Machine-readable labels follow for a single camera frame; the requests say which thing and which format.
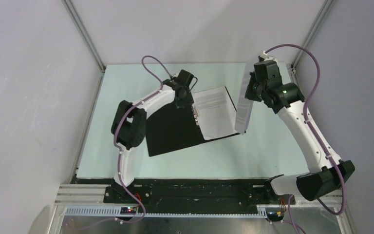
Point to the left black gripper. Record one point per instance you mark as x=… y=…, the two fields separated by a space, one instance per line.
x=189 y=101

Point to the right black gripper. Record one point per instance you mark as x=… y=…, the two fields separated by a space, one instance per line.
x=249 y=94

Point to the printed paper sheet top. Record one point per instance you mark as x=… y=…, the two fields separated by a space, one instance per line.
x=244 y=106

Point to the red folder black inside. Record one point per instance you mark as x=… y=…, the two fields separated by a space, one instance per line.
x=170 y=129

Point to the white paper sheet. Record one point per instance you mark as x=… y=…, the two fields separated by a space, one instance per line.
x=215 y=113

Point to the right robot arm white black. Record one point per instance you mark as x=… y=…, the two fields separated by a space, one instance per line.
x=327 y=171

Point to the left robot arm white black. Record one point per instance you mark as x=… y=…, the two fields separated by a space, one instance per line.
x=130 y=121

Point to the metal folder clip mechanism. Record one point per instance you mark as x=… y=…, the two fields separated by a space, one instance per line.
x=195 y=115

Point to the left circuit board with leds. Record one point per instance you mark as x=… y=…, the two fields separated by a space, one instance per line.
x=128 y=210

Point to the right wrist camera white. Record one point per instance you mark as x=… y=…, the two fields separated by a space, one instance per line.
x=263 y=56

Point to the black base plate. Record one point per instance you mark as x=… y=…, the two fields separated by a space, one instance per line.
x=204 y=196

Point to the right aluminium frame post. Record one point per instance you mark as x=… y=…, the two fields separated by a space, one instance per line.
x=313 y=31

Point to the aluminium frame post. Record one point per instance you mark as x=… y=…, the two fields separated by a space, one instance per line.
x=313 y=31
x=79 y=24

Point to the grey slotted cable duct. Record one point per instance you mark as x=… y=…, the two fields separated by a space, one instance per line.
x=115 y=211

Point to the right circuit board with wires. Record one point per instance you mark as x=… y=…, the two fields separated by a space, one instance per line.
x=274 y=216

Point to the left aluminium frame post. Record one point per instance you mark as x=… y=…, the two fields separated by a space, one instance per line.
x=79 y=24

